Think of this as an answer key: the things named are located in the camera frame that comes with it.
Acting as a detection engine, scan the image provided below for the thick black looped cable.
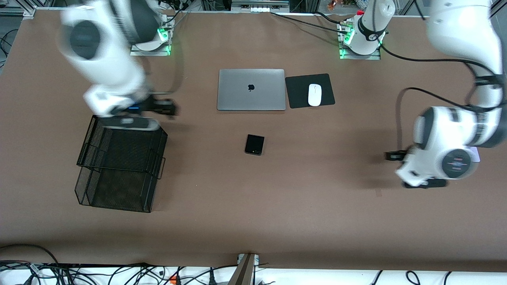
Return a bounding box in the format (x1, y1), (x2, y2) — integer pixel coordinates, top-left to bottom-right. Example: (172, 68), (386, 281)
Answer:
(0, 243), (60, 266)

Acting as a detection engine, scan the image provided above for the black flip phone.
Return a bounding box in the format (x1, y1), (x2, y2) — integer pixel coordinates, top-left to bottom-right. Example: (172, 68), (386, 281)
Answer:
(244, 134), (265, 156)

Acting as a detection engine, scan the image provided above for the metal camera post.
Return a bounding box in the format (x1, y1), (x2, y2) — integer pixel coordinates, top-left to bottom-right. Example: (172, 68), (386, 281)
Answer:
(228, 253), (260, 285)

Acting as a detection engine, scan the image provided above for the short aluminium frame rail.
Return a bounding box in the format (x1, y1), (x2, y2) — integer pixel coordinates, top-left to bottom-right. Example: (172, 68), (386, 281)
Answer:
(0, 6), (36, 19)

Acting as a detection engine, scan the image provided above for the black mesh basket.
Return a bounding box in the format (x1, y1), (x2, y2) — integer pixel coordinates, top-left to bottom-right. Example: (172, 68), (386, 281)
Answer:
(74, 165), (154, 213)

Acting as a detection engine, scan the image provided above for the white power strip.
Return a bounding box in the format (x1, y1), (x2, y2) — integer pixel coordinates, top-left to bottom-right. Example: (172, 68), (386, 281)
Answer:
(231, 0), (290, 13)

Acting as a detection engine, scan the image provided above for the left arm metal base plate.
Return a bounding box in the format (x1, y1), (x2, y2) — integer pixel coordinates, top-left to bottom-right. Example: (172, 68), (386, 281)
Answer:
(339, 47), (381, 61)

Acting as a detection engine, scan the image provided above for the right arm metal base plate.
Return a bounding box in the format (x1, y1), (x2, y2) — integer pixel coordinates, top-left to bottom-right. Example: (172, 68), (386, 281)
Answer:
(130, 43), (172, 57)

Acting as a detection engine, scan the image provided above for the white computer mouse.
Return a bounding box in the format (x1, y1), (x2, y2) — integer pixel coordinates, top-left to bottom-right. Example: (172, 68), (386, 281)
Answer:
(308, 84), (322, 107)

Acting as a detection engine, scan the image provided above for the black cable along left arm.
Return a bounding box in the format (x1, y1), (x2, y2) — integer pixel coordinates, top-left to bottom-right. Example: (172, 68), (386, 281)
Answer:
(378, 43), (496, 154)

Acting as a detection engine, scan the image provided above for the black mesh tray with handles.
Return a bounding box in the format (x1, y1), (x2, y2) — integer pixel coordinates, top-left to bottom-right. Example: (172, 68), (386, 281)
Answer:
(76, 115), (168, 179)

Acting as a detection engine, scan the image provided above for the black mouse pad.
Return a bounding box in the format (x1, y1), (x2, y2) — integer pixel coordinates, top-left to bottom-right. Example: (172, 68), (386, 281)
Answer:
(285, 73), (336, 109)

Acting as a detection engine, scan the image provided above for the black cable on table edge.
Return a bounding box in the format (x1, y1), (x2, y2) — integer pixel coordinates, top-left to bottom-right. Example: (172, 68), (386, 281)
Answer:
(271, 11), (349, 33)

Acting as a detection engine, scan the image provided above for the silver laptop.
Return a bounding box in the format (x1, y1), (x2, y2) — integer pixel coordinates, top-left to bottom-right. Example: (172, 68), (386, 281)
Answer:
(217, 69), (286, 111)

